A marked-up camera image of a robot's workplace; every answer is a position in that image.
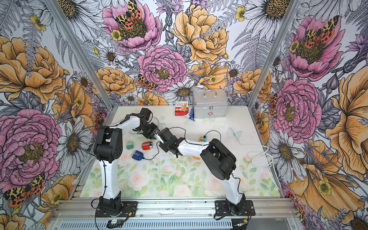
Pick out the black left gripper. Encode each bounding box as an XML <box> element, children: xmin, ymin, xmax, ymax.
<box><xmin>138</xmin><ymin>122</ymin><xmax>159</xmax><ymax>140</ymax></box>

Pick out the green plug adapter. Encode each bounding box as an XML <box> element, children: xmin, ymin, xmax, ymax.
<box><xmin>126</xmin><ymin>141</ymin><xmax>134</xmax><ymax>150</ymax></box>

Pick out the white power strip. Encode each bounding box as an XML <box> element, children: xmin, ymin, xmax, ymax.
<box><xmin>153</xmin><ymin>128</ymin><xmax>164</xmax><ymax>143</ymax></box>

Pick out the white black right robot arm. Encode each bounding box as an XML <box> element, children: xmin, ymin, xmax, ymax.
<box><xmin>153</xmin><ymin>128</ymin><xmax>246</xmax><ymax>215</ymax></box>

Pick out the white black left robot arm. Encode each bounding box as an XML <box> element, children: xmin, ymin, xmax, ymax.
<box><xmin>94</xmin><ymin>108</ymin><xmax>159</xmax><ymax>218</ymax></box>

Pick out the blue device on left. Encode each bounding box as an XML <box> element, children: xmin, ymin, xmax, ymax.
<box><xmin>131</xmin><ymin>150</ymin><xmax>144</xmax><ymax>161</ymax></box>

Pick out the blue white tissue pack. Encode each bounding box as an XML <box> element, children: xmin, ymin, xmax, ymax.
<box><xmin>184</xmin><ymin>107</ymin><xmax>195</xmax><ymax>121</ymax></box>

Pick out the red white bandage box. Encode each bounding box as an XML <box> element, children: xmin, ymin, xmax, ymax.
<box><xmin>174</xmin><ymin>101</ymin><xmax>189</xmax><ymax>117</ymax></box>

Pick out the silver first aid case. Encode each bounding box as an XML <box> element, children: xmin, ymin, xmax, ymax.
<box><xmin>193</xmin><ymin>89</ymin><xmax>228</xmax><ymax>119</ymax></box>

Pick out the black charger cable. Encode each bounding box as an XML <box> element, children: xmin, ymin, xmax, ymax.
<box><xmin>142</xmin><ymin>126</ymin><xmax>187</xmax><ymax>161</ymax></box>

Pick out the aluminium front rail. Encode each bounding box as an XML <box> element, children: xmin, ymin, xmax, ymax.
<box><xmin>52</xmin><ymin>197</ymin><xmax>298</xmax><ymax>220</ymax></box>

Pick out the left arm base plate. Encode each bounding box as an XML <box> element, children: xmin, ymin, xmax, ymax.
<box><xmin>95</xmin><ymin>199</ymin><xmax>138</xmax><ymax>218</ymax></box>

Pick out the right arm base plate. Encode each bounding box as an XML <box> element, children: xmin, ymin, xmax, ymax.
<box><xmin>215</xmin><ymin>200</ymin><xmax>256</xmax><ymax>217</ymax></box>

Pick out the white cord on right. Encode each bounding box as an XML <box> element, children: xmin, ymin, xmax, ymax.
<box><xmin>205</xmin><ymin>126</ymin><xmax>281</xmax><ymax>190</ymax></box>

